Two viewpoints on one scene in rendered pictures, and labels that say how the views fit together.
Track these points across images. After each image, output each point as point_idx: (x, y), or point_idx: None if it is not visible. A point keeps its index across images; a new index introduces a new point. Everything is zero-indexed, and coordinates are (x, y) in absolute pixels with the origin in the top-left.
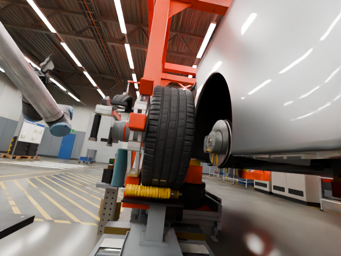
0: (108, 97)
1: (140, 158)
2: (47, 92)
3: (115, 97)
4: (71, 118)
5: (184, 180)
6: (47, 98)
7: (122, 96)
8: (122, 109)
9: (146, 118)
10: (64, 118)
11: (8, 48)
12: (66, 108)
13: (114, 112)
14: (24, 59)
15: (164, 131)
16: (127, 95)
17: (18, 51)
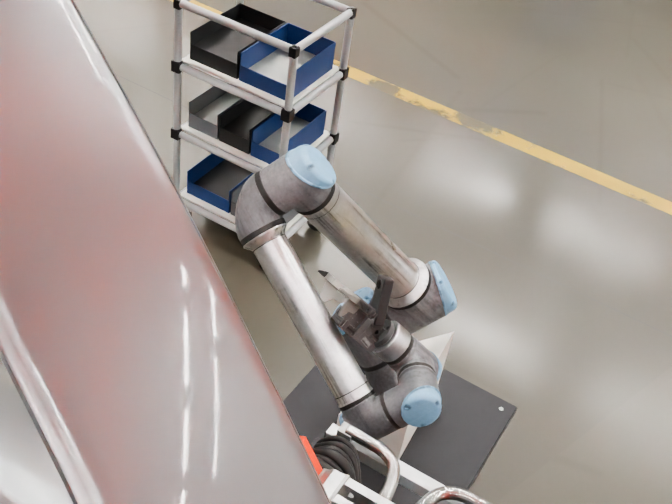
0: (338, 428)
1: None
2: (321, 357)
3: (324, 441)
4: (407, 423)
5: None
6: (319, 366)
7: (316, 449)
8: (424, 495)
9: None
10: (347, 413)
11: (273, 286)
12: (403, 397)
13: (401, 480)
14: (288, 301)
15: None
16: (327, 456)
17: (281, 290)
